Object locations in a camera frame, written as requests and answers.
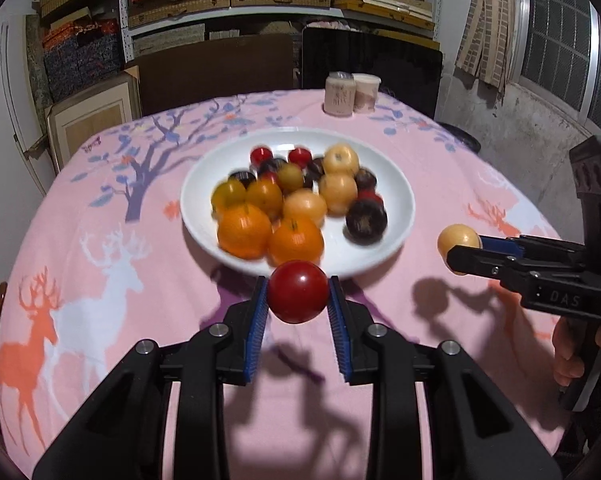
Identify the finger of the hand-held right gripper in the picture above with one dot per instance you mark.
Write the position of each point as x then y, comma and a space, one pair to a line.
500, 244
480, 262

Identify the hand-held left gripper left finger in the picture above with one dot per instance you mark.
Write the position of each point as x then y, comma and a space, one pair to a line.
255, 335

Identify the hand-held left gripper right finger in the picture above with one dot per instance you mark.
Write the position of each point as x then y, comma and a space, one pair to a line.
341, 335

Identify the mandarin orange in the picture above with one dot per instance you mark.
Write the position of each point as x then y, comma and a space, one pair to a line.
295, 241
244, 230

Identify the white oval plate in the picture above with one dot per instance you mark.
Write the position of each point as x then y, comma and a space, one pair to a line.
395, 200

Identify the dark avocado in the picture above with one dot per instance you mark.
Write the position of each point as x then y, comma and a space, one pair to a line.
365, 221

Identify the yellow-orange tomato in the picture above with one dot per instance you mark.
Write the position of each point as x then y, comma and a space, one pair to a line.
264, 195
228, 195

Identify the small yellow loquat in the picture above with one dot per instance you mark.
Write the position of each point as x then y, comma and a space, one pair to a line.
290, 175

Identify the striped pepino melon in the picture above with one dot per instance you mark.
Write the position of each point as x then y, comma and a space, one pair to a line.
341, 159

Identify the person's right hand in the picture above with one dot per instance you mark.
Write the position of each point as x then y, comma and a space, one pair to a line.
568, 355

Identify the pink deer-print tablecloth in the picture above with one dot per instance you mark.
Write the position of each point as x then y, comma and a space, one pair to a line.
180, 270

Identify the black round stool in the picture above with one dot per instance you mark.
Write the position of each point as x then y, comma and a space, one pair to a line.
460, 135

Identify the black panel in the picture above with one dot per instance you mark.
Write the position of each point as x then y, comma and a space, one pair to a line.
405, 70

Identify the beige paper cup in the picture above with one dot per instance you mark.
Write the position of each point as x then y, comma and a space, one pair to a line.
366, 94

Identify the barred window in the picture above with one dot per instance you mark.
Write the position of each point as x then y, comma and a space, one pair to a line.
555, 35

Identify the beige drink can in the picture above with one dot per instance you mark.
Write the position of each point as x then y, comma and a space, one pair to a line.
339, 95

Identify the hanging wooden slat curtain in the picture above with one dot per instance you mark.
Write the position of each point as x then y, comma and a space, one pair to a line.
485, 25

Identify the yellow flat box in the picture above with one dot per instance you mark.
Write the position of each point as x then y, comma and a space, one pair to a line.
385, 7

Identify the dark brown wooden board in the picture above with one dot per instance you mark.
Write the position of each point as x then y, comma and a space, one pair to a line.
205, 75

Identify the wooden framed picture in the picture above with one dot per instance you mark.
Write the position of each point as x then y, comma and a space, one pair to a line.
90, 125

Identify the pink cloth bundle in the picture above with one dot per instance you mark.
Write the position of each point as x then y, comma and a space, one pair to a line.
328, 25

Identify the blue patterned box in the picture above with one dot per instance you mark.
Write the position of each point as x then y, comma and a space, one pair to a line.
65, 72
103, 55

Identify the white narrow door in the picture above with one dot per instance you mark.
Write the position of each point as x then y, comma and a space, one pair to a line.
18, 100

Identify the stack of woven straw boxes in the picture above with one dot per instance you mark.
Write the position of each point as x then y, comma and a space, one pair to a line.
180, 5

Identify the orange-red patterned box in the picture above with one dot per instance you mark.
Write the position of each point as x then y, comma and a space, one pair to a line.
80, 32

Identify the white metal shelf rack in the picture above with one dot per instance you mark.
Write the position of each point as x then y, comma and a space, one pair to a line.
125, 10

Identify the grey-green stone slab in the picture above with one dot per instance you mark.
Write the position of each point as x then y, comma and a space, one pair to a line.
36, 60

